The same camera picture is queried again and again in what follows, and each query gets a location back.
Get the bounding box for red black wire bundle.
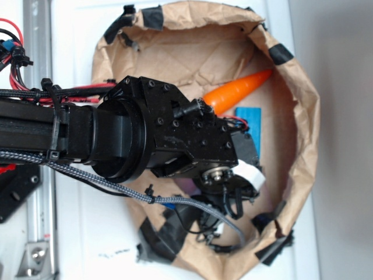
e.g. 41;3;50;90
0;17;117;104

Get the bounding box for grey braided cable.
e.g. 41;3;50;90
0;150;247;249

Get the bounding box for orange toy carrot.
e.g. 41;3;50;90
203;69;272;114

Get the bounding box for blue rectangular block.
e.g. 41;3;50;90
235;107;262;158

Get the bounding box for aluminium extrusion rail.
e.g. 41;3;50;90
15;1;59;279

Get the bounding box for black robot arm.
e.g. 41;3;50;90
1;76;265;238

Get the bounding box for crumpled brown paper bag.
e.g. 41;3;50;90
92;1;320;279

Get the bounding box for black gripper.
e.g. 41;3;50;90
174;128;268;251

